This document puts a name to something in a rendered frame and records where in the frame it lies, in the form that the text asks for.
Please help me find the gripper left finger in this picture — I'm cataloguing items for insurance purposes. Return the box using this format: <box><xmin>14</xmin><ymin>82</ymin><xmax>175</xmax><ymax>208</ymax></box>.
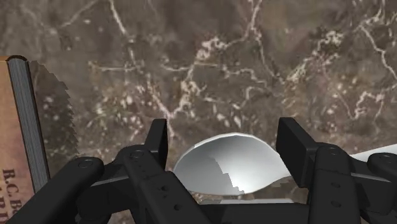
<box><xmin>6</xmin><ymin>118</ymin><xmax>212</xmax><ymax>224</ymax></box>

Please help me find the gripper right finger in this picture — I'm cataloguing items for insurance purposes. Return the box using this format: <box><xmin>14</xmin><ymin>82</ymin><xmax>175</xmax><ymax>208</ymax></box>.
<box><xmin>275</xmin><ymin>116</ymin><xmax>397</xmax><ymax>224</ymax></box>

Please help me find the white spoon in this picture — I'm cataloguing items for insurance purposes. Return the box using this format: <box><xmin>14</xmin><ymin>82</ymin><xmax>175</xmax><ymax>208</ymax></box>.
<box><xmin>173</xmin><ymin>132</ymin><xmax>397</xmax><ymax>204</ymax></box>

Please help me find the orange book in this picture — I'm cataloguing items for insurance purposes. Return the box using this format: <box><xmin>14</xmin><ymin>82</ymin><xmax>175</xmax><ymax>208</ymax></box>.
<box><xmin>0</xmin><ymin>55</ymin><xmax>51</xmax><ymax>223</ymax></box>

